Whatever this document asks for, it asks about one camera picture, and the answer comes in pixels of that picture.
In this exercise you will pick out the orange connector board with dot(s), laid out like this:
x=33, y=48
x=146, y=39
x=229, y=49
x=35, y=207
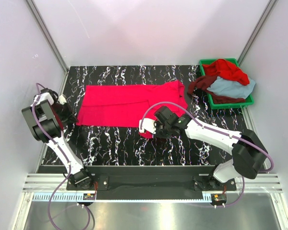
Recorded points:
x=89, y=196
x=221, y=198

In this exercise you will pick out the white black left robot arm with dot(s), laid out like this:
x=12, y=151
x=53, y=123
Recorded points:
x=45, y=118

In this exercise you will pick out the aluminium corner post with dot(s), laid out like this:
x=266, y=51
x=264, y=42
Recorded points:
x=257, y=29
x=44, y=30

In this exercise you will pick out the maroon t shirt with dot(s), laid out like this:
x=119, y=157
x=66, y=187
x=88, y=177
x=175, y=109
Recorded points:
x=204, y=82

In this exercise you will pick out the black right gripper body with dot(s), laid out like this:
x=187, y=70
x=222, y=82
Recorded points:
x=159, y=129

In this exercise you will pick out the left orange connector board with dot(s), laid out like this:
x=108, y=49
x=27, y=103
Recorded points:
x=89, y=196

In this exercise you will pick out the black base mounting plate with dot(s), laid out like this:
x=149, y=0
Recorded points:
x=148, y=170

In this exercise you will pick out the aluminium front frame rail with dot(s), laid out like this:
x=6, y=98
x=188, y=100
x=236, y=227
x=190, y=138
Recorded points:
x=263, y=183

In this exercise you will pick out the pink t shirt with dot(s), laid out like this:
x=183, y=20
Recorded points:
x=124, y=106

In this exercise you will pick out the left aluminium corner post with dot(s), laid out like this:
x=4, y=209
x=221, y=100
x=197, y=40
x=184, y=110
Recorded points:
x=44, y=30

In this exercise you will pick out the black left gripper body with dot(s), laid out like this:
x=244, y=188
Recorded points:
x=68, y=115

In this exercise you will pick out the green plastic bin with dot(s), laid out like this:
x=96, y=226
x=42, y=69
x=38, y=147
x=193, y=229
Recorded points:
x=248, y=101

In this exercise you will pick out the right orange connector board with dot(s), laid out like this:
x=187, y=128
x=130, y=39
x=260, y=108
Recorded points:
x=221, y=198

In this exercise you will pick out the light blue t shirt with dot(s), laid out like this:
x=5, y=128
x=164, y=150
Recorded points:
x=231, y=89

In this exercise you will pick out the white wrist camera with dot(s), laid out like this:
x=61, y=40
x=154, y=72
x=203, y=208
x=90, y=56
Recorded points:
x=62, y=99
x=148, y=125

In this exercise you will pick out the red t shirt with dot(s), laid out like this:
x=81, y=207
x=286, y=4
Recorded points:
x=226, y=70

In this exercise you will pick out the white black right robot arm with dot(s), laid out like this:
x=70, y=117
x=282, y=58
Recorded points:
x=247, y=151

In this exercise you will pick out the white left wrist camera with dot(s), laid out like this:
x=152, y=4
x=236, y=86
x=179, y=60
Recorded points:
x=62, y=99

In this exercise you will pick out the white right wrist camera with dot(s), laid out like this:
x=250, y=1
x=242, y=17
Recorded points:
x=148, y=125

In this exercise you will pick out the right aluminium corner post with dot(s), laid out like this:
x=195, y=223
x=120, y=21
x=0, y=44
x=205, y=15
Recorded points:
x=257, y=29

